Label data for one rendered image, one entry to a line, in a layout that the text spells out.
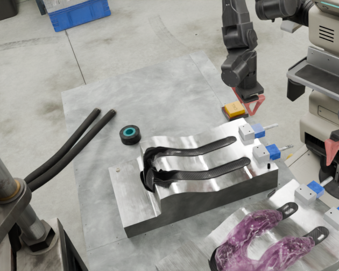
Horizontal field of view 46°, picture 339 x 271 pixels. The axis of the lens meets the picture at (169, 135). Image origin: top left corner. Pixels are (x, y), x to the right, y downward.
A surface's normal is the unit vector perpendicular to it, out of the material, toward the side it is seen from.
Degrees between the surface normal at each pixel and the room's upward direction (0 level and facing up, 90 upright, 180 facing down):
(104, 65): 0
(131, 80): 0
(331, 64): 90
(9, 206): 0
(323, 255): 25
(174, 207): 90
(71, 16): 91
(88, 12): 91
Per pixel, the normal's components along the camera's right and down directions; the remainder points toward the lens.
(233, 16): -0.68, 0.30
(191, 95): -0.15, -0.72
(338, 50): -0.73, 0.62
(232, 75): -0.58, 0.61
